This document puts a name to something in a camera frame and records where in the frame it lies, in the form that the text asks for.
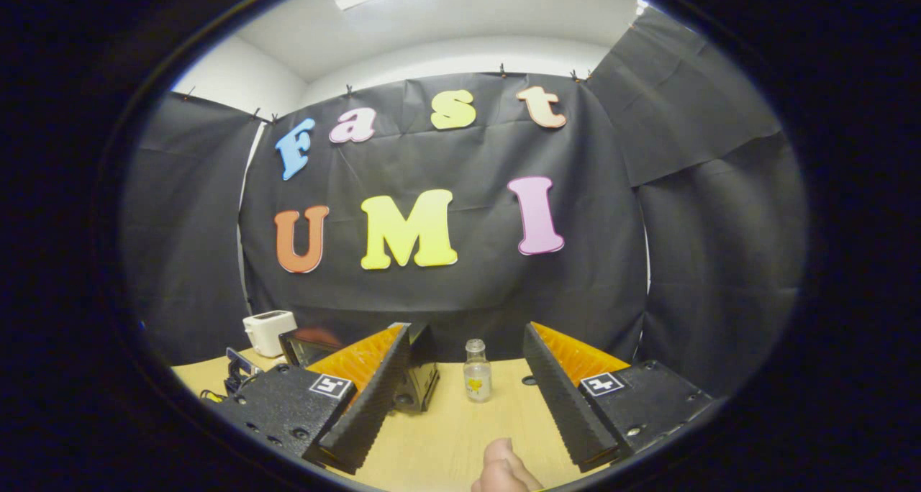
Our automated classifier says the black electric oven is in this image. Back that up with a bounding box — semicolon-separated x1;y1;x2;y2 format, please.
278;324;441;414

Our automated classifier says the white toaster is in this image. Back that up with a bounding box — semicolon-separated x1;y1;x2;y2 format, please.
242;310;298;358

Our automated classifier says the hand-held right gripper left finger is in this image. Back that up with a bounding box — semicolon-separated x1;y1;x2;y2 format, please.
216;322;412;476

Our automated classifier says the clear glass bottle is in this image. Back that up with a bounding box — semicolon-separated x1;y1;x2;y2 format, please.
463;339;493;404

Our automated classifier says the black backdrop cloth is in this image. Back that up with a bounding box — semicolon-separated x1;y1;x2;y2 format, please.
119;6;810;399

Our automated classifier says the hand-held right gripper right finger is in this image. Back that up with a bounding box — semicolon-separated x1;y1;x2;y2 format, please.
522;322;713;473

